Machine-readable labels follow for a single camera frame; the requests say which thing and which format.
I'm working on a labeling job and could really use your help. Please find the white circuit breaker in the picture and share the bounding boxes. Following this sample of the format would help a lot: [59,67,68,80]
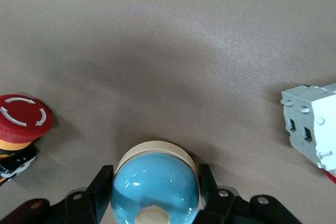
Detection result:
[280,82,336,185]

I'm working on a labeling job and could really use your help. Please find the light blue dome bell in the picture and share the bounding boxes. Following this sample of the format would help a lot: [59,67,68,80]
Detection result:
[110,140,201,224]

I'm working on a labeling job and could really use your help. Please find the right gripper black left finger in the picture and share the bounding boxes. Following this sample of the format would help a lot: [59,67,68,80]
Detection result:
[0,165,115,224]

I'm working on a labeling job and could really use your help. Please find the red emergency stop orange body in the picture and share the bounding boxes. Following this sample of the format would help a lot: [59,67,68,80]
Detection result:
[0,94,53,187]

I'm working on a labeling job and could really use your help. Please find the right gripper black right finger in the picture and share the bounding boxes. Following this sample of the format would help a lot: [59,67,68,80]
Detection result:
[195,163,302,224]

